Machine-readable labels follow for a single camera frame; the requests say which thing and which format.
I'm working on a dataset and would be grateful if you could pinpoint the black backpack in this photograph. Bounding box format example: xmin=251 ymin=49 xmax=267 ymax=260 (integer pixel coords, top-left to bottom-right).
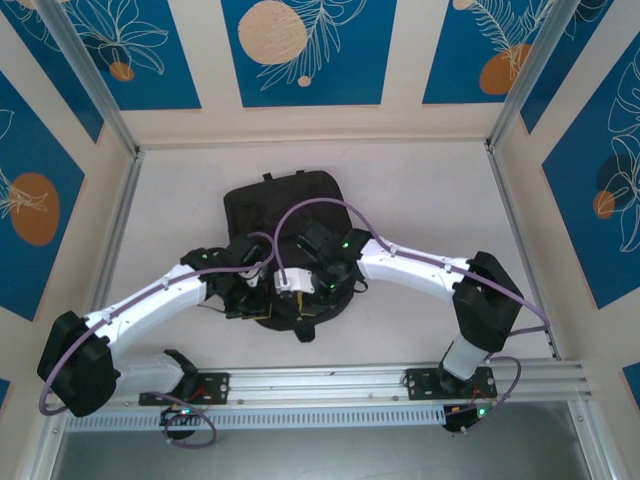
xmin=222 ymin=169 xmax=369 ymax=344

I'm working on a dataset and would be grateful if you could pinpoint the blue poster large peach circle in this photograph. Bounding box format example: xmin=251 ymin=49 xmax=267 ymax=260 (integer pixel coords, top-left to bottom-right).
xmin=221 ymin=0 xmax=399 ymax=108

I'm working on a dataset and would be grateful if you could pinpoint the blue poster white flower outline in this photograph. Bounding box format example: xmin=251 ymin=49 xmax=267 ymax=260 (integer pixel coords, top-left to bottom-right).
xmin=49 ymin=0 xmax=202 ymax=111

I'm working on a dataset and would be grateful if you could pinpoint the blue poster orange circle flower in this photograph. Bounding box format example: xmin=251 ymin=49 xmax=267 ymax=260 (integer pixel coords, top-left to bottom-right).
xmin=542 ymin=44 xmax=640 ymax=311
xmin=0 ymin=69 xmax=86 ymax=322

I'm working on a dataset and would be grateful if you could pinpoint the blue poster fern orange circle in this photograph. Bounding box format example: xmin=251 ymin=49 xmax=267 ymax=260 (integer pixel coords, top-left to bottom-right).
xmin=422 ymin=0 xmax=557 ymax=105

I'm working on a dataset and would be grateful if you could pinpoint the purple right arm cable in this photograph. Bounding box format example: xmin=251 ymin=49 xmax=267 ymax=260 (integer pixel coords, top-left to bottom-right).
xmin=274 ymin=197 xmax=551 ymax=436

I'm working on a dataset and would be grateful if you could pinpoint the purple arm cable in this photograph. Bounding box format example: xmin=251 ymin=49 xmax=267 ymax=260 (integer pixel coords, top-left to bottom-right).
xmin=39 ymin=231 xmax=274 ymax=449
xmin=274 ymin=197 xmax=551 ymax=436

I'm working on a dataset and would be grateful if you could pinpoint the aluminium side rail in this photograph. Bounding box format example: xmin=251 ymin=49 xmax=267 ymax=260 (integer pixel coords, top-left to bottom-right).
xmin=487 ymin=142 xmax=559 ymax=359
xmin=74 ymin=149 xmax=146 ymax=371

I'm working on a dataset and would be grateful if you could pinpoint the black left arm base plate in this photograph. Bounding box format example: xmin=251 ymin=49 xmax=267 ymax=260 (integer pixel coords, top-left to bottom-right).
xmin=138 ymin=370 xmax=231 ymax=406

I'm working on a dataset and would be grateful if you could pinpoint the aluminium frame rail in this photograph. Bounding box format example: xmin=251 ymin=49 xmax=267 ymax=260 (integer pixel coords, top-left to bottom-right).
xmin=42 ymin=362 xmax=596 ymax=414

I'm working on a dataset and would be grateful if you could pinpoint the white slotted cable duct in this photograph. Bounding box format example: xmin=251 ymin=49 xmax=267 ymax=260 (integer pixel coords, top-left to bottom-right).
xmin=62 ymin=405 xmax=449 ymax=432

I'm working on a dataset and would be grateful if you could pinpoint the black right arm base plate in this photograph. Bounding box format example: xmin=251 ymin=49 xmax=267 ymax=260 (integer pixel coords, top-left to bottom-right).
xmin=402 ymin=366 xmax=497 ymax=401

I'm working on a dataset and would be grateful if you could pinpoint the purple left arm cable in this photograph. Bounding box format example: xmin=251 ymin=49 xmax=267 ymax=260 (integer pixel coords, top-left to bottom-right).
xmin=39 ymin=231 xmax=274 ymax=449

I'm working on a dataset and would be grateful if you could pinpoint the aluminium corner post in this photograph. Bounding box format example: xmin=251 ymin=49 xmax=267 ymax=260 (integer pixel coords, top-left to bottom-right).
xmin=37 ymin=0 xmax=141 ymax=157
xmin=488 ymin=0 xmax=574 ymax=151

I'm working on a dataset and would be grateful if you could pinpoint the blue floral wall poster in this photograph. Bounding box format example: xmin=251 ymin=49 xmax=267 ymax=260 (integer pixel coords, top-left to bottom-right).
xmin=0 ymin=9 xmax=105 ymax=145
xmin=519 ymin=0 xmax=640 ymax=135

